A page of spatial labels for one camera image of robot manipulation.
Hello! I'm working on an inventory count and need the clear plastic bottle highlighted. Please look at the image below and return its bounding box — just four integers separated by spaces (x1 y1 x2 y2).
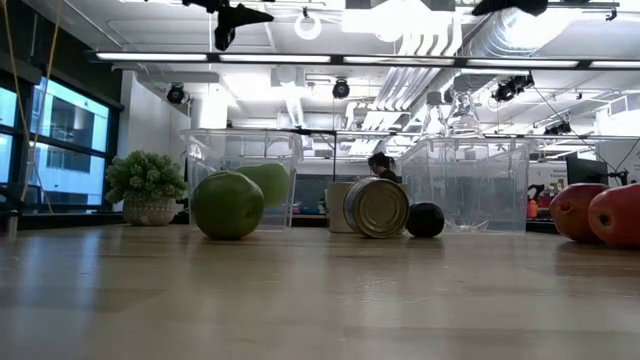
421 90 451 141
446 74 484 140

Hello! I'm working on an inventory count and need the light green apple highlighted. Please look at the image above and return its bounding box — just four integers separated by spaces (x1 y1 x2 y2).
234 162 292 210

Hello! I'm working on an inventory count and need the dark green apple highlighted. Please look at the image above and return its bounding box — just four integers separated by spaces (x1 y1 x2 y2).
190 170 266 241

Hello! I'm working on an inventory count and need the orange red apple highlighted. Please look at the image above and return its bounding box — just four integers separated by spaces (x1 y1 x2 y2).
587 182 640 250

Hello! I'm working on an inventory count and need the blue red label can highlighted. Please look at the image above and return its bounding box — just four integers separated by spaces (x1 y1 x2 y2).
342 177 411 240

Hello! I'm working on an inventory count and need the long ceiling light strip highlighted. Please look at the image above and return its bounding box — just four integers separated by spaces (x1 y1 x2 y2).
84 49 640 72

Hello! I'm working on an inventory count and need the clear plastic bin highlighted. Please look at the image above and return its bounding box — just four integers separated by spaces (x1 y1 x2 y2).
181 128 305 230
398 135 531 235

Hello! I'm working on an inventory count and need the black framed window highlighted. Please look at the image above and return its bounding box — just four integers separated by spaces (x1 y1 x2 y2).
0 69 124 211

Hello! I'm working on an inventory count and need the green artificial plant white pot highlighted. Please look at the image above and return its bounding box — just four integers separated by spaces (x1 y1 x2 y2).
104 149 188 227

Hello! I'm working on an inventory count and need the black computer monitor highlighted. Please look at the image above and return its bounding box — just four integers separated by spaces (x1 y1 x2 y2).
566 155 610 187

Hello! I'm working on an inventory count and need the orange bottle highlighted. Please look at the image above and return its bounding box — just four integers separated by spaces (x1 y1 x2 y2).
525 184 551 221

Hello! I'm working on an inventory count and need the person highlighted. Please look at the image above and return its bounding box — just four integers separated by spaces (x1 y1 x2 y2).
367 152 402 184

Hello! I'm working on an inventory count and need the dark red apple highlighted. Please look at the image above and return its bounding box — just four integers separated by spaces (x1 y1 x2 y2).
548 182 612 244

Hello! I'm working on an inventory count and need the small grey plastic bin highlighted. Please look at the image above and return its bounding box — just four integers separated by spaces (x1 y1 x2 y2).
324 180 409 235

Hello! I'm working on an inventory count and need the dark plum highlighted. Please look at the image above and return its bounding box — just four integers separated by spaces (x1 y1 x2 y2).
404 201 446 239

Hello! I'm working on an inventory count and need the silver ventilation duct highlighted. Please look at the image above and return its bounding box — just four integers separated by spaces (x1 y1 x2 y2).
443 0 621 105

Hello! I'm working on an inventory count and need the white ring lamp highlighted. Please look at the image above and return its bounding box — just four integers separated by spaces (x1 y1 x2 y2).
293 7 323 42

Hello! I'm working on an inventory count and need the yellow power cable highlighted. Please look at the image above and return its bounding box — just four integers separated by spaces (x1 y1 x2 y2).
0 0 64 216

